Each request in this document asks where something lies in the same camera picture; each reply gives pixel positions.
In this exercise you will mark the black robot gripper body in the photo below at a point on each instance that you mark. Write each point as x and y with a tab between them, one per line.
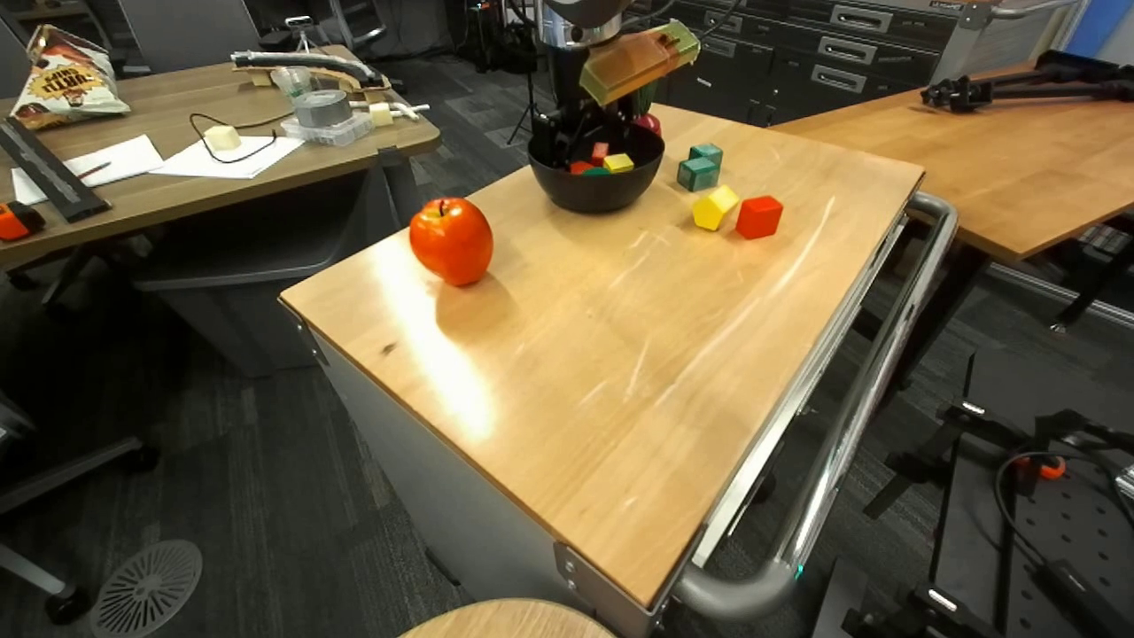
573	131

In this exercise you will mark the red toy radish green leaves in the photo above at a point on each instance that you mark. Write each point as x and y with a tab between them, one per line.
651	123

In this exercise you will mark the teal wooden cube block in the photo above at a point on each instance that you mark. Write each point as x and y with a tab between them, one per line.
697	175

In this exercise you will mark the teal wooden rectangular block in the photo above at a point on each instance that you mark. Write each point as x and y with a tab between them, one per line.
707	149

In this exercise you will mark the red wooden block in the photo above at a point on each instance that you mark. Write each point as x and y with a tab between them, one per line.
759	218

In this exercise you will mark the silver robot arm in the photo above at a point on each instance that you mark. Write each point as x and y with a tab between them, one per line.
567	28

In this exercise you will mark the orange wooden block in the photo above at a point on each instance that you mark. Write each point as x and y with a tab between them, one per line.
590	162

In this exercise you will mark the green octagonal wooden block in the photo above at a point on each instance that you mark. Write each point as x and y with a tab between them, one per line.
595	175

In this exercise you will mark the yellow wooden cube block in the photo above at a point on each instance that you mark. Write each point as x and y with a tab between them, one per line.
618	166

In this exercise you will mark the black bowl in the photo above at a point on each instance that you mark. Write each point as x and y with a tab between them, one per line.
602	195

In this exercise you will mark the red apple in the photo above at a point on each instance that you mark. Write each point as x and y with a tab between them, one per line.
451	240

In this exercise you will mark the black drawer cabinet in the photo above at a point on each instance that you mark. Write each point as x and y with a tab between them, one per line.
769	60

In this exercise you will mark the grey tape roll container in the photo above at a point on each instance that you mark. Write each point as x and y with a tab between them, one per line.
325	117

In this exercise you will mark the grey curved headband device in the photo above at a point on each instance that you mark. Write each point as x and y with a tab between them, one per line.
305	57

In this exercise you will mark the wooden office desk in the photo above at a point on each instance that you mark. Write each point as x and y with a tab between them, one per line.
211	105

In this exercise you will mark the white paper sheets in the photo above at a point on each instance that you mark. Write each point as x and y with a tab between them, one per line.
137	156

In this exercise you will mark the round wooden stool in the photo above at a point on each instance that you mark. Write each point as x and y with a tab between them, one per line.
513	617

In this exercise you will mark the black keyboard bar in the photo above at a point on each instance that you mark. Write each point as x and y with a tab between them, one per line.
62	190

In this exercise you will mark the snack chips bag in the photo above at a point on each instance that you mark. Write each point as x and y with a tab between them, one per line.
70	76

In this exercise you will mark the steel cart handle bar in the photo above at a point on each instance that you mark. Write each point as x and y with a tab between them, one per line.
930	223

